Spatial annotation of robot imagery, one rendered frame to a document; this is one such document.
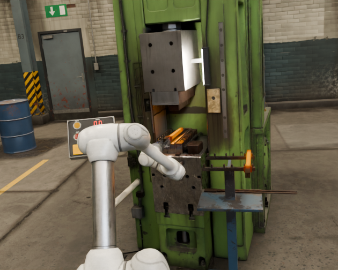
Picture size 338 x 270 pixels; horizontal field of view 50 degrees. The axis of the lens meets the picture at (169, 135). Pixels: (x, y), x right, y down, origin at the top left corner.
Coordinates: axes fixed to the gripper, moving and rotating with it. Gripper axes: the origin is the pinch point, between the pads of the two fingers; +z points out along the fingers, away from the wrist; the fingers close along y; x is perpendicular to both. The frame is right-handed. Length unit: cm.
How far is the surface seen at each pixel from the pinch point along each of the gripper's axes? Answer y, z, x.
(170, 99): 2.1, 9.8, 26.4
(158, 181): -10.8, 3.1, -32.4
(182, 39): 13, 11, 66
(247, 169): 59, -32, -7
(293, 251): 83, 44, -105
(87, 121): -60, -2, 14
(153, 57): -8, 10, 56
